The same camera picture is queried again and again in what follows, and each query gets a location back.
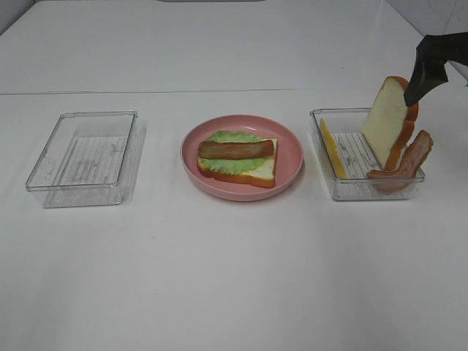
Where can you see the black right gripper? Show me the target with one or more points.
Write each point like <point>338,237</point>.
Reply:
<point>432,54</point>

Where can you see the bacon strip from tray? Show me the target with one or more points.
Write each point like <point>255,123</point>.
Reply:
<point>235,150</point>
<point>415,155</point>

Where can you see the toast bread slice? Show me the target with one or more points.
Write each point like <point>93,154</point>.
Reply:
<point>263,176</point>
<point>390,123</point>

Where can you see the green lettuce leaf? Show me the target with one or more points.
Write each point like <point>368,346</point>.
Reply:
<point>229,166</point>

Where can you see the upright toast bread slice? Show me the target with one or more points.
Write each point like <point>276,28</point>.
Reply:
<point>390,123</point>

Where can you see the clear plastic right tray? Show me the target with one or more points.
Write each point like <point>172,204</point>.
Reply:
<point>345,125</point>

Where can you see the clear plastic tray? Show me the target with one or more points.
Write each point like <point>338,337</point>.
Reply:
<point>90,159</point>
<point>345,125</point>

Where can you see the yellow cheese slice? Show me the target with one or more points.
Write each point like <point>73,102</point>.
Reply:
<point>331,147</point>

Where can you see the pink round plate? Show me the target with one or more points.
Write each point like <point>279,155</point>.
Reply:
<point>289,158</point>

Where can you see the clear plastic left tray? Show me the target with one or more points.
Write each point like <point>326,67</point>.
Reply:
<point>90,159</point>

